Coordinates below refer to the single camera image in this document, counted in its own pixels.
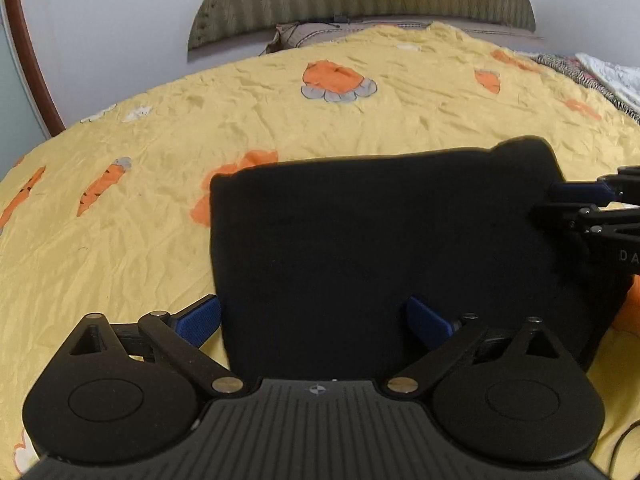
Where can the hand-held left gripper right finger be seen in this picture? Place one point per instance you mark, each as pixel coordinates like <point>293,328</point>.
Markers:
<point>427,320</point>

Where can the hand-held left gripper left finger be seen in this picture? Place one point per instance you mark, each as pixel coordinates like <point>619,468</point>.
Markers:
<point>197,322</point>

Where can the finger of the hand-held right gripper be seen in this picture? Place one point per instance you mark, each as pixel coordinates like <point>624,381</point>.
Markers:
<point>580,192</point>
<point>575,217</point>

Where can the black pants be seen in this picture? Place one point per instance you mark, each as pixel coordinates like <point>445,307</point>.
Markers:
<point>360,240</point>

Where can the yellow carrot print blanket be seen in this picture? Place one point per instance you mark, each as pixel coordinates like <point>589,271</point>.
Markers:
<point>150,235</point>

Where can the white quilted cloth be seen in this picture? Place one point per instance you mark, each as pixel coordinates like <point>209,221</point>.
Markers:
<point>612,77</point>

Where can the zebra striped cloth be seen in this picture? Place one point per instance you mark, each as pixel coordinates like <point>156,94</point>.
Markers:
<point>565,67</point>

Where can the grey patterned pillow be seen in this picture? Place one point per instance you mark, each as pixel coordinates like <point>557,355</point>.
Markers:
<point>320,35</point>

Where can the brown wooden door frame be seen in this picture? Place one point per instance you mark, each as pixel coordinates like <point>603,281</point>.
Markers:
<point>35,60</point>

